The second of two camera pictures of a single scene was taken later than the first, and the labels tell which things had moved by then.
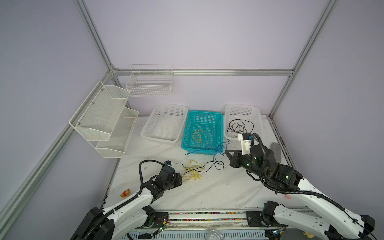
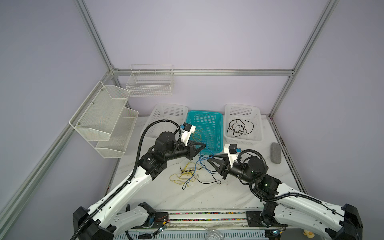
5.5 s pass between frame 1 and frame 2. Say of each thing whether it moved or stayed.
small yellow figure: stayed
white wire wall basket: stayed
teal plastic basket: stayed
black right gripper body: moved
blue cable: moved
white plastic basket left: stayed
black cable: stayed
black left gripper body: moved
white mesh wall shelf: stayed
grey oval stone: stayed
